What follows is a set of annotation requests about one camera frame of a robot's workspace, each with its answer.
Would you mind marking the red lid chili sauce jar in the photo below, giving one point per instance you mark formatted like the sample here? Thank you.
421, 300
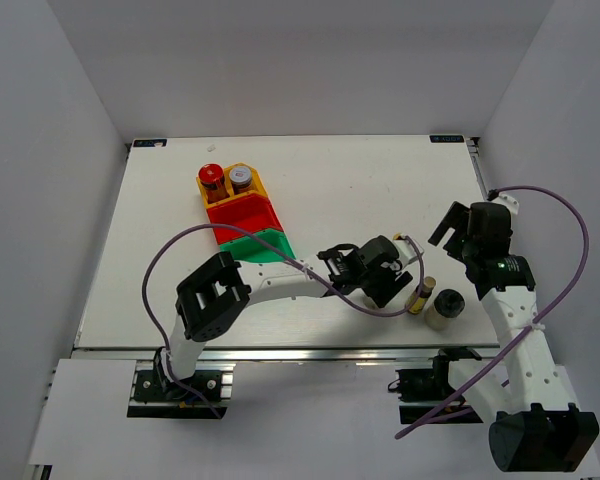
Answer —
212, 179

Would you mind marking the right blue table sticker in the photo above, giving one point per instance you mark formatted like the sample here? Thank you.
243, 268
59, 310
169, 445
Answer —
444, 139

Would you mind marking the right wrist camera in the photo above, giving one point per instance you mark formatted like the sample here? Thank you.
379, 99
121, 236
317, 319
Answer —
504, 199

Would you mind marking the blue table sticker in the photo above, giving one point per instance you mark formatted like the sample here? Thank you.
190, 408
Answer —
444, 139
149, 143

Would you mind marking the black lid spice grinder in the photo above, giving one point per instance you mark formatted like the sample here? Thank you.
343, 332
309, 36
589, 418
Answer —
369, 302

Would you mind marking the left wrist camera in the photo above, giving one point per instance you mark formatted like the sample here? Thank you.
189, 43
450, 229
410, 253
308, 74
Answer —
409, 252

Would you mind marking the white lid sauce jar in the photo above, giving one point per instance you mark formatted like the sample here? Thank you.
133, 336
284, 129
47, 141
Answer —
241, 179

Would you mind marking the yellow label small bottle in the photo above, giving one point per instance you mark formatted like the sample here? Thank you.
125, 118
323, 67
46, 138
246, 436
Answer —
420, 296

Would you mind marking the aluminium table frame rail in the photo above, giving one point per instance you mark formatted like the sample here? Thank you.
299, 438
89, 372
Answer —
275, 355

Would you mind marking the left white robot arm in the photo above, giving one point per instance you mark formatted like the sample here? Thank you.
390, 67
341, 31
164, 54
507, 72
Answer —
211, 299

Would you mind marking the black lid white spice jar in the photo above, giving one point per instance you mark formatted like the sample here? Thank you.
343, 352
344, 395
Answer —
446, 307

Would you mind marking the red plastic bin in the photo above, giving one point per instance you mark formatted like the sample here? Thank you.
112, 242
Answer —
251, 212

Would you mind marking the left blue table sticker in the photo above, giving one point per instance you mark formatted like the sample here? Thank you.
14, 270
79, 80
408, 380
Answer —
149, 143

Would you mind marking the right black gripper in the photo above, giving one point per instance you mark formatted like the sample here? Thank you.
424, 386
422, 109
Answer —
455, 215

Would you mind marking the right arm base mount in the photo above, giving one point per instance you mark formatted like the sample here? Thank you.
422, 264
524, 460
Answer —
420, 389

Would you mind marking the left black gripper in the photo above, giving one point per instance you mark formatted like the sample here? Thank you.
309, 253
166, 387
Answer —
382, 293

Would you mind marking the yellow plastic bin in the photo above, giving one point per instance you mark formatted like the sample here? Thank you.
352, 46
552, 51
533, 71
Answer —
258, 186

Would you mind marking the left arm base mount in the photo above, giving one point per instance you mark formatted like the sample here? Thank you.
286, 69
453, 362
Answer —
148, 398

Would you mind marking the green plastic bin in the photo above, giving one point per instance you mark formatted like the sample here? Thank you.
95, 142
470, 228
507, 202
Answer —
247, 249

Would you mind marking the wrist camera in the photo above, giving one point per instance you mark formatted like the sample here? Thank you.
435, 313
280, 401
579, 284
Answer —
409, 252
504, 199

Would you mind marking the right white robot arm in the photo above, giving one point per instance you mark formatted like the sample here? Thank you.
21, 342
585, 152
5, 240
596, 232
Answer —
534, 422

